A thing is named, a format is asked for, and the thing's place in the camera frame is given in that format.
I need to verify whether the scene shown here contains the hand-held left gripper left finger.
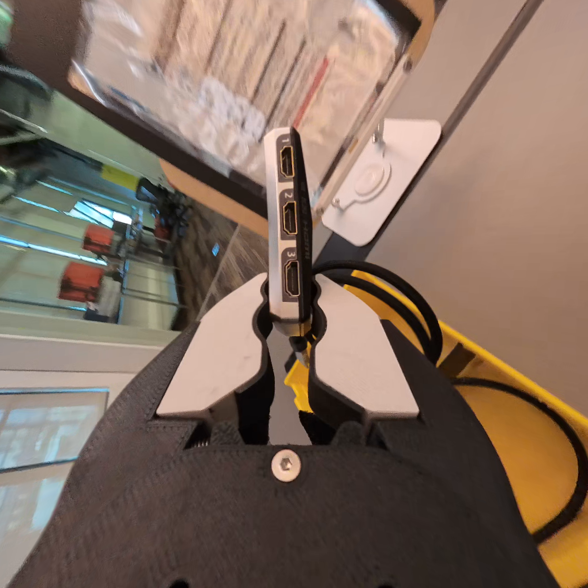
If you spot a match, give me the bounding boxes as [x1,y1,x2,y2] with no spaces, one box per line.
[156,272,276,445]

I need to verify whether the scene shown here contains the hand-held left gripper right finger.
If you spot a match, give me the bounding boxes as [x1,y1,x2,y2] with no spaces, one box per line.
[308,277,420,445]

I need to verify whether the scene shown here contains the yellow plastic bin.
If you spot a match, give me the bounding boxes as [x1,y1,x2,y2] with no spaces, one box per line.
[284,270,588,588]

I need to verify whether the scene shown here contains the red storage box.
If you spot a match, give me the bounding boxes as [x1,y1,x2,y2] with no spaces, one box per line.
[83,225,115,254]
[59,263,106,302]

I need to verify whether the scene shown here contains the large glass window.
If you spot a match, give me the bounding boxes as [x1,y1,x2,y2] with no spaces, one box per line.
[0,388,111,471]

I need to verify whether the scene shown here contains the white plate with round disc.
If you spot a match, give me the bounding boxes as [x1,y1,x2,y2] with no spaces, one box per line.
[322,119,443,247]

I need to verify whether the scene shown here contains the laminated instruction sheet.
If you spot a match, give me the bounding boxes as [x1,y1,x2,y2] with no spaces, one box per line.
[69,0,409,184]

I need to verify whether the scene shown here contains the black braided HDMI cable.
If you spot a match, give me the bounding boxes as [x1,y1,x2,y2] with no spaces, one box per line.
[287,259,588,545]

